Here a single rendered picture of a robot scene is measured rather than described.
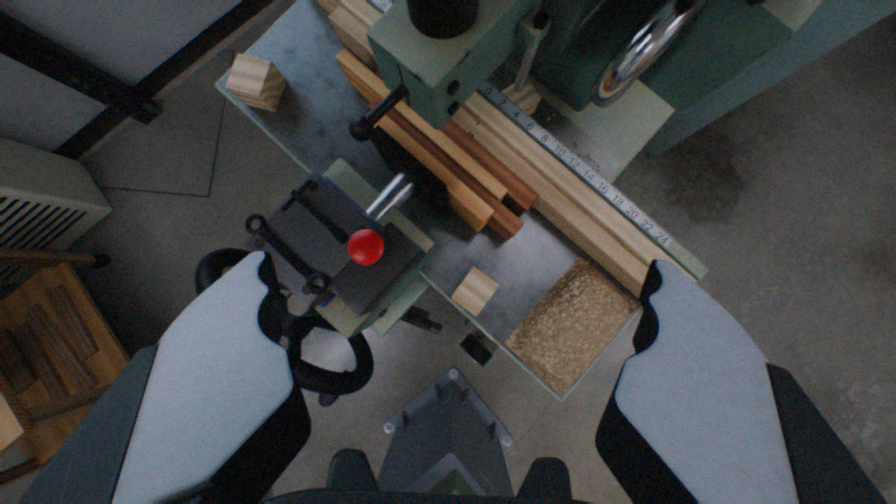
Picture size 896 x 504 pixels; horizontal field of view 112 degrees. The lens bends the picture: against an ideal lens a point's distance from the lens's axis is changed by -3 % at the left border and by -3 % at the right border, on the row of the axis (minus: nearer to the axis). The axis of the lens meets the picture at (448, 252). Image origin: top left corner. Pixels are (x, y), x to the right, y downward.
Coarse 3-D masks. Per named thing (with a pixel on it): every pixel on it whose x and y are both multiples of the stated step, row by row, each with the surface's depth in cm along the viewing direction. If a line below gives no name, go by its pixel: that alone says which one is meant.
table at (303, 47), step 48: (288, 48) 41; (336, 48) 41; (288, 96) 41; (336, 96) 41; (288, 144) 40; (336, 144) 40; (480, 240) 39; (528, 240) 39; (528, 288) 38; (624, 288) 38; (576, 384) 37
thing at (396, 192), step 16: (384, 144) 30; (400, 144) 30; (384, 160) 36; (400, 160) 30; (416, 160) 30; (400, 176) 33; (416, 176) 30; (432, 176) 30; (384, 192) 33; (400, 192) 33; (416, 192) 38; (432, 192) 30; (384, 208) 33
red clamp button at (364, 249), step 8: (360, 232) 27; (368, 232) 27; (352, 240) 27; (360, 240) 26; (368, 240) 26; (376, 240) 27; (352, 248) 27; (360, 248) 26; (368, 248) 26; (376, 248) 26; (352, 256) 27; (360, 256) 26; (368, 256) 26; (376, 256) 27; (368, 264) 27
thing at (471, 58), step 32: (480, 0) 23; (512, 0) 23; (384, 32) 23; (416, 32) 23; (480, 32) 23; (512, 32) 26; (384, 64) 25; (416, 64) 23; (448, 64) 23; (480, 64) 26; (416, 96) 26; (448, 96) 26
